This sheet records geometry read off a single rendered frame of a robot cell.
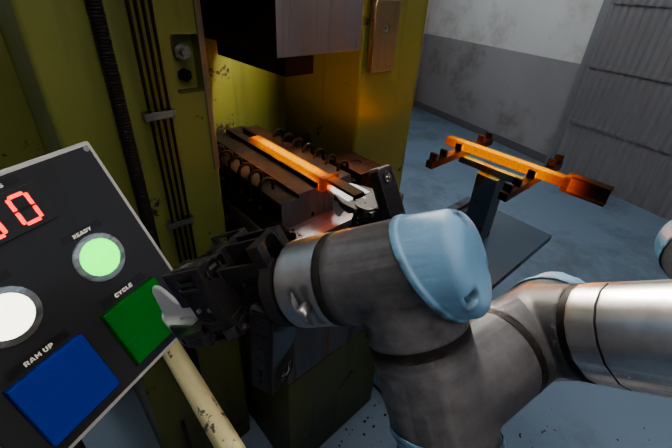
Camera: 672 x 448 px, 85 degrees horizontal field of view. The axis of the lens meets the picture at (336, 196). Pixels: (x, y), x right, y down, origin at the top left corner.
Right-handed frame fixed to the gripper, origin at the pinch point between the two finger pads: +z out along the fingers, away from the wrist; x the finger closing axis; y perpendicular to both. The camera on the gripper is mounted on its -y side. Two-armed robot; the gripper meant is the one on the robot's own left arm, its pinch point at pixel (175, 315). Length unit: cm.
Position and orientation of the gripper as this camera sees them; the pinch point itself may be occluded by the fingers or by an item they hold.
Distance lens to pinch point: 49.3
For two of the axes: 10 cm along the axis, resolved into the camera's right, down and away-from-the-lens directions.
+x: -3.9, 4.4, -8.1
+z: -8.2, 2.3, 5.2
